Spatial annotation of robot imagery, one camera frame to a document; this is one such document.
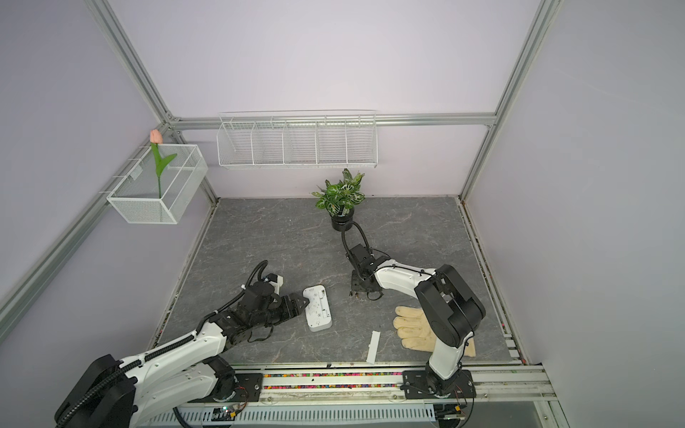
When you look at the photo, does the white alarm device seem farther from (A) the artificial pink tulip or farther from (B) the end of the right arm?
(A) the artificial pink tulip

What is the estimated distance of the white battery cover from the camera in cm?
80

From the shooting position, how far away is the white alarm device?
0.83m

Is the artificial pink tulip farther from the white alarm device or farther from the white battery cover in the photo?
the white battery cover

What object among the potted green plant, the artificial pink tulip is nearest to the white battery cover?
the potted green plant

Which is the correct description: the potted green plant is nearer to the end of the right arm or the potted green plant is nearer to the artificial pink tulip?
the end of the right arm

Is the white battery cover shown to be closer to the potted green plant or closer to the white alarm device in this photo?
the white alarm device

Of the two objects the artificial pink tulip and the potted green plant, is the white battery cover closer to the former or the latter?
the potted green plant

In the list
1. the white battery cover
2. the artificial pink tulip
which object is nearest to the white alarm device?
the white battery cover

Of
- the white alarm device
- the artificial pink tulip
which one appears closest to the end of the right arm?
the white alarm device

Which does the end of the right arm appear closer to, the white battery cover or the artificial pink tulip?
the white battery cover

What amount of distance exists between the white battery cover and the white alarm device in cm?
14

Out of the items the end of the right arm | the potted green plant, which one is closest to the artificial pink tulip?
the potted green plant
